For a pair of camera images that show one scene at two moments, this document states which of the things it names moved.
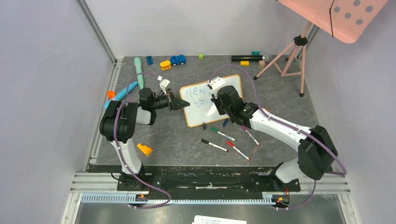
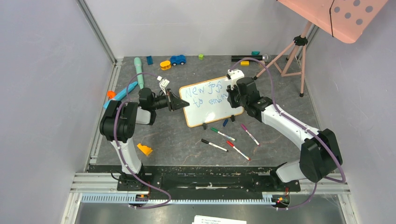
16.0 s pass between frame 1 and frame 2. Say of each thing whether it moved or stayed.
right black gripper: moved
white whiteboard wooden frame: stayed
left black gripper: stayed
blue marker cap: stayed
